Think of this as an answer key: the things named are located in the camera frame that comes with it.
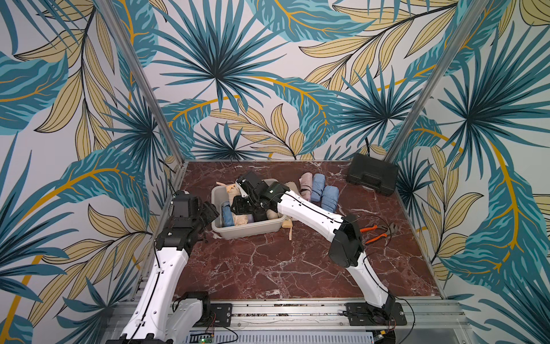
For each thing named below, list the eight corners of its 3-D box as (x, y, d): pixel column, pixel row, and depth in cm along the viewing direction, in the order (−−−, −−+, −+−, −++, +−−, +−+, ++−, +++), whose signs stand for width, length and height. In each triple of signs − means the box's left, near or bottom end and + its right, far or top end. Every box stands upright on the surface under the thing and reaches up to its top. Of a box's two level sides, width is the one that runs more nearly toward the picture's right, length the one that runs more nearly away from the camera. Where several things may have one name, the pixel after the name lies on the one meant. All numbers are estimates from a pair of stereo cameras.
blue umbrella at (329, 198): (319, 211, 103) (320, 206, 100) (322, 188, 111) (324, 183, 108) (334, 214, 102) (336, 210, 99) (337, 191, 110) (339, 186, 107)
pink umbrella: (300, 202, 105) (301, 196, 101) (298, 178, 115) (299, 172, 111) (313, 202, 105) (315, 197, 102) (310, 178, 115) (312, 172, 111)
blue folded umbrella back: (311, 200, 106) (312, 196, 103) (312, 177, 116) (313, 172, 113) (323, 202, 106) (325, 198, 103) (324, 178, 115) (325, 174, 112)
